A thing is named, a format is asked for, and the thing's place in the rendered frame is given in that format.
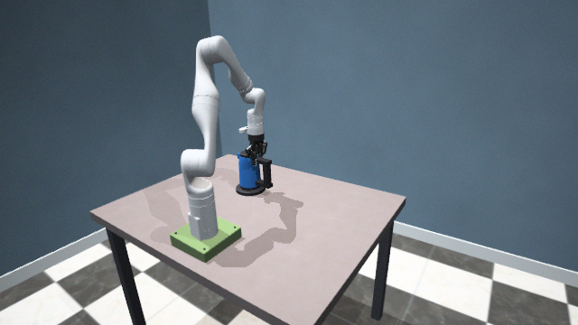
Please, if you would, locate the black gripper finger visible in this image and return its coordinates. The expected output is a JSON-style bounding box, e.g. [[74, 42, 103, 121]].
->
[[245, 145, 258, 166], [258, 142, 267, 158]]

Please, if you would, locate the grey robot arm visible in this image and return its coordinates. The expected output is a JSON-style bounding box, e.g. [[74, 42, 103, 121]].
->
[[181, 36, 266, 241]]

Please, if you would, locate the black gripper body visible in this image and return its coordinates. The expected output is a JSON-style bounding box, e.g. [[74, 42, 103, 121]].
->
[[248, 134, 265, 152]]

